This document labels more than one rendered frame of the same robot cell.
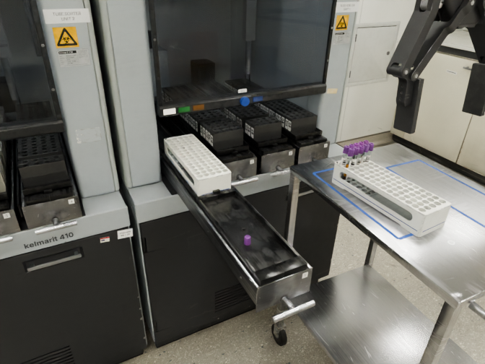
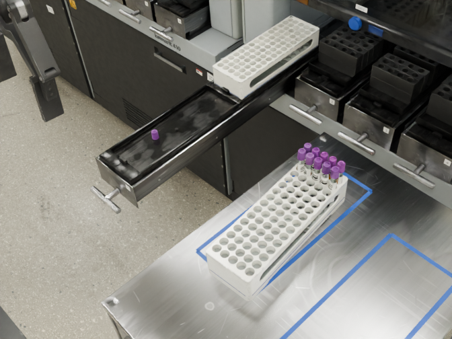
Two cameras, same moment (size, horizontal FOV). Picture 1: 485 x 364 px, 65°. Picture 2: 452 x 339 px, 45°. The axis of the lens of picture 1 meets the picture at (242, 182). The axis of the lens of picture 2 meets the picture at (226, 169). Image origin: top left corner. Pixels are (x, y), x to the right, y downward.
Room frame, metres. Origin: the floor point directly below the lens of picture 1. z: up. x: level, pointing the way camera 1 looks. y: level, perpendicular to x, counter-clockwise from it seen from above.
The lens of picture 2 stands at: (0.62, -0.95, 1.67)
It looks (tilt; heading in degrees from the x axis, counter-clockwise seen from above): 47 degrees down; 77
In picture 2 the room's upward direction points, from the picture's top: 5 degrees counter-clockwise
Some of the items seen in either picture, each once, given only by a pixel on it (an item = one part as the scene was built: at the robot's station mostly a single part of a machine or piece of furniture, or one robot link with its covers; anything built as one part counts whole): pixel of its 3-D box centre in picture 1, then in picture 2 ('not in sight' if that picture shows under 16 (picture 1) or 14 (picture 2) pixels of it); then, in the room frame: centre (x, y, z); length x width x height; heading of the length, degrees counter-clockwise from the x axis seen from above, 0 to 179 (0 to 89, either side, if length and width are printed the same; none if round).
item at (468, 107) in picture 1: (478, 89); (47, 95); (0.54, -0.33, 1.21); 0.03 x 0.01 x 0.07; 27
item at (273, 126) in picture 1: (266, 131); (393, 83); (1.24, -0.08, 0.85); 0.12 x 0.02 x 0.06; 118
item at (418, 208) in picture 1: (385, 191); (280, 223); (0.85, -0.37, 0.85); 0.30 x 0.10 x 0.06; 32
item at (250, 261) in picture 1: (220, 209); (218, 108); (0.86, 0.06, 0.78); 0.73 x 0.14 x 0.09; 28
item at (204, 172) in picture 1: (195, 163); (267, 56); (1.01, 0.14, 0.83); 0.30 x 0.10 x 0.06; 28
